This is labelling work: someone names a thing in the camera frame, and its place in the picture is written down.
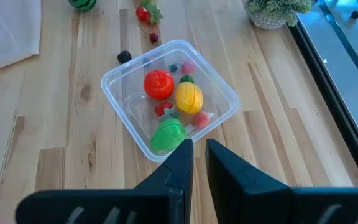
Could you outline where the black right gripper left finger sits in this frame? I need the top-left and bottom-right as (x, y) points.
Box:
(15, 138), (195, 224)

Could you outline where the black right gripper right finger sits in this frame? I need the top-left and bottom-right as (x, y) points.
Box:
(206, 138), (358, 224)

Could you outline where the green bell pepper toy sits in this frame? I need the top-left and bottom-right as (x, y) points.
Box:
(149, 118), (188, 153)

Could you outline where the pink lychee toy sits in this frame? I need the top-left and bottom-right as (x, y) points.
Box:
(191, 111), (211, 130)

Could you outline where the yellow bell pepper toy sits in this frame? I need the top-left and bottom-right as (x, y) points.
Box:
(175, 74), (204, 115)

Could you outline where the clear plastic tupperware container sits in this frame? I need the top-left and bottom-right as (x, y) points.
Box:
(100, 39), (241, 164)

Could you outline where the small red raspberry toy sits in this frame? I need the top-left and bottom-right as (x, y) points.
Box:
(181, 61), (196, 75)

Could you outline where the strawberry toy with pale leaves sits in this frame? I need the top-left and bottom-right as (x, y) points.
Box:
(141, 0), (164, 26)

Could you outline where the striped watermelon toy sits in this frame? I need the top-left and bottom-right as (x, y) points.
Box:
(67, 0), (98, 12)

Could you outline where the blackberry toy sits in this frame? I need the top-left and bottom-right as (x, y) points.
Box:
(117, 50), (133, 65)

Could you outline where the dark red cherry toy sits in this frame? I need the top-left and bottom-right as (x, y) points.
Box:
(138, 24), (160, 44)

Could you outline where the potted green artificial plant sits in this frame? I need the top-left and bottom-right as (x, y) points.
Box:
(243, 0), (313, 31)

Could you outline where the beige folded cloth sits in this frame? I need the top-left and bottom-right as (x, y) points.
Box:
(0, 0), (42, 72)

